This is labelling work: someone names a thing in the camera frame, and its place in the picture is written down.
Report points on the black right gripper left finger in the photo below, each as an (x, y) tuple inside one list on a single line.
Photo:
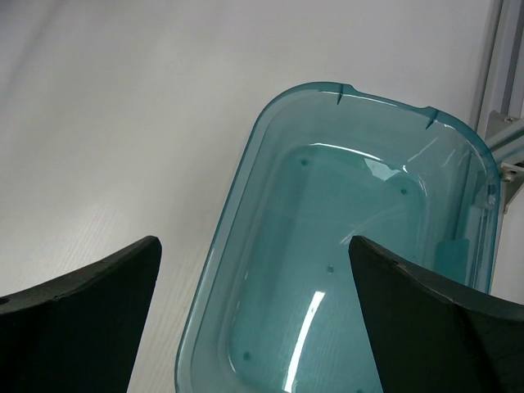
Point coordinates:
[(80, 332)]

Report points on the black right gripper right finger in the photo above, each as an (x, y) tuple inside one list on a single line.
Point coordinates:
[(429, 333)]

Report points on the teal transparent plastic tub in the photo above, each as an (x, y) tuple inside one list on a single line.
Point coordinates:
[(276, 309)]

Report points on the aluminium frame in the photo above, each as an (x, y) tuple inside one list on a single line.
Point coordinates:
[(500, 117)]

